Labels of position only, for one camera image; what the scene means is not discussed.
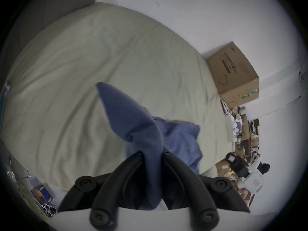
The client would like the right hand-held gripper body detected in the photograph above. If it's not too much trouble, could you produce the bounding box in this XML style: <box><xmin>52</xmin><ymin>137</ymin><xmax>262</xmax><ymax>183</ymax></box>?
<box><xmin>241</xmin><ymin>161</ymin><xmax>270</xmax><ymax>194</ymax></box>

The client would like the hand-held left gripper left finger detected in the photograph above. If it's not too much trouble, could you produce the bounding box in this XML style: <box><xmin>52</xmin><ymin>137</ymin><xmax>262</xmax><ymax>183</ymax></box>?
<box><xmin>58</xmin><ymin>151</ymin><xmax>146</xmax><ymax>228</ymax></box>

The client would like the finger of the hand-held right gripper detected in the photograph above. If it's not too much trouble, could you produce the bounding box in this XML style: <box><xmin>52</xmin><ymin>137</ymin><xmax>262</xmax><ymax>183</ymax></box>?
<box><xmin>226</xmin><ymin>153</ymin><xmax>249</xmax><ymax>177</ymax></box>

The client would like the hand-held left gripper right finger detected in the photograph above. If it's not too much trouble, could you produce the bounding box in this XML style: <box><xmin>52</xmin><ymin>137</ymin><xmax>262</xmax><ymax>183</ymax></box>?
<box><xmin>161</xmin><ymin>147</ymin><xmax>251</xmax><ymax>229</ymax></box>

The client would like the dark blue shirt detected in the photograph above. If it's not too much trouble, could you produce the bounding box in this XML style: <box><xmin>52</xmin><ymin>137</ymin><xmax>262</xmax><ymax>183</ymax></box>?
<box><xmin>96</xmin><ymin>82</ymin><xmax>203</xmax><ymax>211</ymax></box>

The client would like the person's right hand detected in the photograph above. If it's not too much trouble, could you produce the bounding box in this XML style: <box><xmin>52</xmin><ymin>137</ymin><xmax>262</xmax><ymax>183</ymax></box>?
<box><xmin>237</xmin><ymin>187</ymin><xmax>256</xmax><ymax>207</ymax></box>

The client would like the small blue and orange box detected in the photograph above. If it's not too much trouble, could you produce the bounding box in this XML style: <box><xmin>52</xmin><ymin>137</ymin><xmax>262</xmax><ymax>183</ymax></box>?
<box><xmin>30</xmin><ymin>184</ymin><xmax>53</xmax><ymax>203</ymax></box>

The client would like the brown cardboard carton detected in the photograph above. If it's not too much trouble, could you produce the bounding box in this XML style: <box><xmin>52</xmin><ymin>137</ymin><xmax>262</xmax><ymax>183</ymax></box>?
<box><xmin>206</xmin><ymin>41</ymin><xmax>259</xmax><ymax>108</ymax></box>

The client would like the grey padded headboard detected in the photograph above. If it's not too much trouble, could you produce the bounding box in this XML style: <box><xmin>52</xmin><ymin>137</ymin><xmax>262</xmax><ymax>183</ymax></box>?
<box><xmin>0</xmin><ymin>0</ymin><xmax>103</xmax><ymax>86</ymax></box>

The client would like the thin black wall cable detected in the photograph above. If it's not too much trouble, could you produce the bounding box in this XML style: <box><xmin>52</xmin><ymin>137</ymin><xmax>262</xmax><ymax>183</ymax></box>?
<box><xmin>259</xmin><ymin>66</ymin><xmax>304</xmax><ymax>117</ymax></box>

